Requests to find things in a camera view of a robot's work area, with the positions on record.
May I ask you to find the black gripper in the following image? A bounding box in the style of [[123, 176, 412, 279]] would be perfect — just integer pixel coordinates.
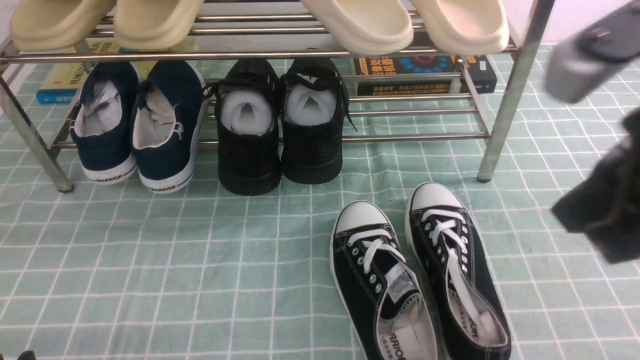
[[551, 109, 640, 264]]

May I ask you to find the black canvas shoe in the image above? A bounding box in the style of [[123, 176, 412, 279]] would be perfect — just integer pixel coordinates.
[[404, 182, 512, 360], [329, 200, 439, 360]]

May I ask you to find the silver metal shoe rack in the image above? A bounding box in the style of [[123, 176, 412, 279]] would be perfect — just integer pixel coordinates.
[[1, 0, 554, 194]]

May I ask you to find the black box book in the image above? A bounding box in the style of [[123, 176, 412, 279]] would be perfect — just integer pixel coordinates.
[[350, 55, 468, 97]]

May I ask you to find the cream slipper far right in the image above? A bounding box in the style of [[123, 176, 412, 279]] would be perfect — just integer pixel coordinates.
[[410, 0, 510, 56]]

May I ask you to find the cream slipper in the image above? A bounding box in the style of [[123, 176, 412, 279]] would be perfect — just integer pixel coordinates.
[[301, 0, 414, 56], [410, 0, 510, 56]]

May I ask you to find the cream slipper inner right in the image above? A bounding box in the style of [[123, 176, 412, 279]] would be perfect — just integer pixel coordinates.
[[301, 0, 414, 56]]

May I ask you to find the black sneaker right of pair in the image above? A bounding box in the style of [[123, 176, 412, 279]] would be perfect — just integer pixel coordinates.
[[280, 57, 352, 185]]

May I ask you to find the black sneaker of pair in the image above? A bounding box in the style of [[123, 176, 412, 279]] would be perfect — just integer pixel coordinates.
[[210, 58, 282, 196], [280, 57, 352, 185]]

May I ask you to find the black sneaker left of pair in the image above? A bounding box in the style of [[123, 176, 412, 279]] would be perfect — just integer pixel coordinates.
[[210, 58, 282, 196]]

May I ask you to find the navy sneaker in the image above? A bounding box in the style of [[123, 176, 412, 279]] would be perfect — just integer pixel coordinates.
[[70, 61, 141, 185], [131, 60, 208, 194]]

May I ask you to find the tan slipper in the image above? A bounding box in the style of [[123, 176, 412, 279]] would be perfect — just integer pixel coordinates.
[[113, 0, 205, 51], [10, 0, 116, 51]]

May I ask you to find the navy sneaker far left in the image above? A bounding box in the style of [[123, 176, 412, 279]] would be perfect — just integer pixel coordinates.
[[70, 61, 141, 185]]

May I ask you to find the green checkered floor cloth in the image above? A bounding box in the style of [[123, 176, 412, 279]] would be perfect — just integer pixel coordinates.
[[0, 46, 639, 360]]

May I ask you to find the yellow blue book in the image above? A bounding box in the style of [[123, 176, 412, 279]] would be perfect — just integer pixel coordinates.
[[35, 38, 198, 104]]

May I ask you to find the tan slipper far left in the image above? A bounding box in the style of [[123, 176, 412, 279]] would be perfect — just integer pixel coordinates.
[[10, 0, 116, 51]]

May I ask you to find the dark object bottom left corner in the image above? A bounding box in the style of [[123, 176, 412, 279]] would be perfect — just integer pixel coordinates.
[[16, 350, 37, 360]]

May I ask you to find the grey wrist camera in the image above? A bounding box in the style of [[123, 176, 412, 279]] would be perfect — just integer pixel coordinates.
[[544, 0, 640, 104]]

